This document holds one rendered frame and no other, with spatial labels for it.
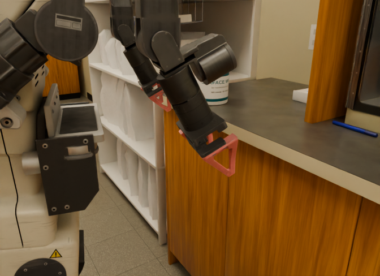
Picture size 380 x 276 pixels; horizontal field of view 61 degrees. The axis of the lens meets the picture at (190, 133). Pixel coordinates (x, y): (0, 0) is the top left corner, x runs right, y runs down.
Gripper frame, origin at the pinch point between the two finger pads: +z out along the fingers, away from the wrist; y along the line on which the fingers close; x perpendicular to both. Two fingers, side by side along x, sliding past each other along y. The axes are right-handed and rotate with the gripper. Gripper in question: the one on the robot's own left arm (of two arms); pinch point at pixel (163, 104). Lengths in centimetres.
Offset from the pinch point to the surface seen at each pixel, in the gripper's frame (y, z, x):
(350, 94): -20, 20, -48
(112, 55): 129, -3, 2
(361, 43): -21, 7, -55
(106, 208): 106, 81, 61
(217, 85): 13.0, 9.0, -21.8
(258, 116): -3.9, 19.2, -25.4
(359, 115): -23, 26, -47
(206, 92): 14.5, 9.5, -17.1
